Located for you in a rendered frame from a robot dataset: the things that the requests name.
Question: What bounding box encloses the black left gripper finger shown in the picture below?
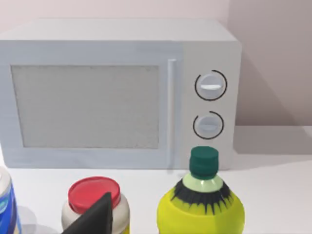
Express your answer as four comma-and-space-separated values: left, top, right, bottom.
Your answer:
60, 192, 113, 234

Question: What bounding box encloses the white jar with red lid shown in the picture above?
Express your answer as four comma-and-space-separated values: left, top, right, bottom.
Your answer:
61, 176, 131, 234

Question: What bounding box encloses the blue and white can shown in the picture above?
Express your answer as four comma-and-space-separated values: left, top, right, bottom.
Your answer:
0, 166, 22, 234

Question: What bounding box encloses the yellow bottle with green cap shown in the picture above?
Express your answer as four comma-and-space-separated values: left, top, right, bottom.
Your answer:
156, 146, 245, 234

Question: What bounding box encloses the microwave door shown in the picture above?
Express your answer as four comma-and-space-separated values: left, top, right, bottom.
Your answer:
0, 40, 184, 170

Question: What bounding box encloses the small microwave knob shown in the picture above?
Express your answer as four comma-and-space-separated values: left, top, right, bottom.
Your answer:
196, 115, 220, 136

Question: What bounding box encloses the large microwave knob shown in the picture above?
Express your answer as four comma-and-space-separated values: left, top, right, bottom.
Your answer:
196, 74, 225, 98

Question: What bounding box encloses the pale microwave oven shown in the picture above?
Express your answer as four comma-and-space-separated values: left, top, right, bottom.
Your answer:
0, 19, 242, 171

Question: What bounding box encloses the microwave door handle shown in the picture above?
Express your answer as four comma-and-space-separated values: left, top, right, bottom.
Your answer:
167, 58, 177, 170

